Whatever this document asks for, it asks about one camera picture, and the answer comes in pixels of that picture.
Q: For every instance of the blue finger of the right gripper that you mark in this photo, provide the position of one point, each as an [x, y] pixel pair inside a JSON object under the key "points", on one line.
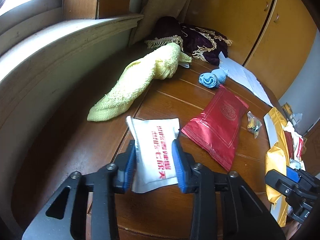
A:
{"points": [[293, 174]]}

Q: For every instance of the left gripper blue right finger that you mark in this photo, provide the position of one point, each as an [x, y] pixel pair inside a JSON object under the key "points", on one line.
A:
{"points": [[184, 172]]}

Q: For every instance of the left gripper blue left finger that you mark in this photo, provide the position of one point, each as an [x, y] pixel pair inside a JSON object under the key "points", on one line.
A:
{"points": [[126, 163]]}

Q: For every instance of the yellow snack packet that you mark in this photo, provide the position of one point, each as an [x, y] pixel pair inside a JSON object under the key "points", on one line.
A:
{"points": [[276, 162]]}

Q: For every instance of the white pouch with red text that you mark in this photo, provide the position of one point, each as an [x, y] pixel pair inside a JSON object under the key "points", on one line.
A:
{"points": [[154, 162]]}

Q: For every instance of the white packet with red label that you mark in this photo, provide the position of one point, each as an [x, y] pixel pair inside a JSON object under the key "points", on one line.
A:
{"points": [[297, 146]]}

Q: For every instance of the gold lined storage box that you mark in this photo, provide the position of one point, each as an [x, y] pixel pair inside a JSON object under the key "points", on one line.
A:
{"points": [[276, 125]]}

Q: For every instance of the red foil packet in box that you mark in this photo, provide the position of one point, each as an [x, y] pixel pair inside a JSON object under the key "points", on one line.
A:
{"points": [[290, 144]]}

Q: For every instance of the red foil packet on table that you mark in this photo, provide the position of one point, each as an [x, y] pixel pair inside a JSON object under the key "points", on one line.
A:
{"points": [[216, 129]]}

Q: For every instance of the small clear bag green items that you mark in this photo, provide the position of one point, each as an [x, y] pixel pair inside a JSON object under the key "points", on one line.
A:
{"points": [[254, 124]]}

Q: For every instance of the large yellow knit towel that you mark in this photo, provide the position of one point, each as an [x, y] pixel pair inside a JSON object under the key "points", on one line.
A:
{"points": [[160, 64]]}

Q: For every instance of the rolled blue cloth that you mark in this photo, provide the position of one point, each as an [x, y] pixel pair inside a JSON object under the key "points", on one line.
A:
{"points": [[213, 79]]}

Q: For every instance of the white paper sheets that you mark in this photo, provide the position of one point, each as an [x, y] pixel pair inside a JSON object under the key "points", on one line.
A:
{"points": [[244, 77]]}

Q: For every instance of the purple velvet gold-fringed cloth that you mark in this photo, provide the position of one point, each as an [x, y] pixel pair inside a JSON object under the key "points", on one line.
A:
{"points": [[202, 43]]}

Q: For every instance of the yellow wooden cabinet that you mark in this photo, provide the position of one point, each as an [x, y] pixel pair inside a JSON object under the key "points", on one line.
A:
{"points": [[271, 38]]}

